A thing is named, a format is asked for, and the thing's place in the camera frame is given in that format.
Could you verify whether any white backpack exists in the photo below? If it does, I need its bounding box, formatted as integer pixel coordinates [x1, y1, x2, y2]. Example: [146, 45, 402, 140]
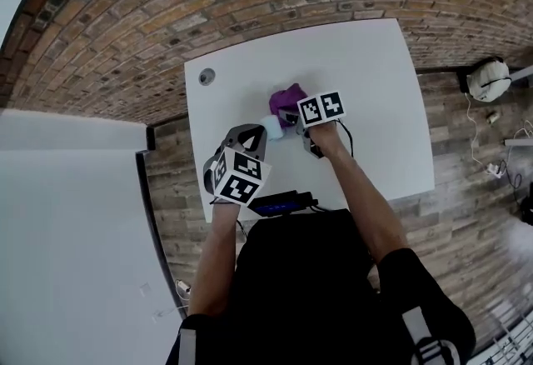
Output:
[465, 57, 512, 103]

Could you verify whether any black floor cable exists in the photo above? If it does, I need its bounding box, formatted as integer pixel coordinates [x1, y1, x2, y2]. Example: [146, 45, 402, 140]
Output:
[499, 158, 524, 190]

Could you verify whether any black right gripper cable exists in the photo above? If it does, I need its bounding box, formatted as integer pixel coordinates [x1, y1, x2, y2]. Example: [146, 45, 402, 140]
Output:
[336, 117, 355, 159]

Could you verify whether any person's black shirt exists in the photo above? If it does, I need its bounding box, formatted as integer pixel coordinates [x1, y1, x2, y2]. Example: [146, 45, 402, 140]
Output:
[166, 207, 478, 365]

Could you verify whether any white wire rack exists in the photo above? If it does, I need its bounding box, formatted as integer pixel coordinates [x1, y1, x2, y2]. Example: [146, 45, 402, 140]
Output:
[474, 300, 533, 365]

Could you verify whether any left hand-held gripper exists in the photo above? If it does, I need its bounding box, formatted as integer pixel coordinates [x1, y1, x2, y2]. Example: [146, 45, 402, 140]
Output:
[202, 123, 273, 208]

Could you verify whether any white floor cable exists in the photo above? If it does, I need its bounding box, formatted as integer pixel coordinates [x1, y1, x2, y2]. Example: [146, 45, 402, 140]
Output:
[465, 98, 492, 171]

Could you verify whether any grey harness strap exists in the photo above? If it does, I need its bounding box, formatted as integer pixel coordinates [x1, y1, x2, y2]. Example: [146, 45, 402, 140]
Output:
[401, 307, 463, 365]

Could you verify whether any white charger plug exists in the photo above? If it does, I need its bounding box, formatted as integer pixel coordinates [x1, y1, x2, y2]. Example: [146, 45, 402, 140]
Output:
[174, 278, 193, 300]

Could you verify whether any person's left forearm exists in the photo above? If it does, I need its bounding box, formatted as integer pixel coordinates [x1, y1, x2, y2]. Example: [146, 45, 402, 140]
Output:
[187, 202, 242, 318]

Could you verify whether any white table with grey frame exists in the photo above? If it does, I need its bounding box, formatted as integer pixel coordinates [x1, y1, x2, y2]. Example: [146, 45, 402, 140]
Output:
[503, 62, 533, 148]

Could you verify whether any purple cleaning cloth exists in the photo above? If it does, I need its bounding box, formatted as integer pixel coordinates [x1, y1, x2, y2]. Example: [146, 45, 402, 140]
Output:
[268, 82, 309, 121]

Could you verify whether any black electronics box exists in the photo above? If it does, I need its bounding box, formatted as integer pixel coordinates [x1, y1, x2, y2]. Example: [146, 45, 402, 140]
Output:
[247, 189, 320, 218]

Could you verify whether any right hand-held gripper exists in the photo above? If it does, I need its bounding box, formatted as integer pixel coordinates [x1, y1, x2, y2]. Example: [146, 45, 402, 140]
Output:
[278, 91, 348, 160]

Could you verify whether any white table with black edge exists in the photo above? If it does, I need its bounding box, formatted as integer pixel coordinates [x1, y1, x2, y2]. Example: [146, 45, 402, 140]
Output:
[0, 107, 188, 365]

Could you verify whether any person's right forearm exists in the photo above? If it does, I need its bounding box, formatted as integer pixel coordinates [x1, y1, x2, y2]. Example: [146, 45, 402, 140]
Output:
[310, 121, 409, 267]

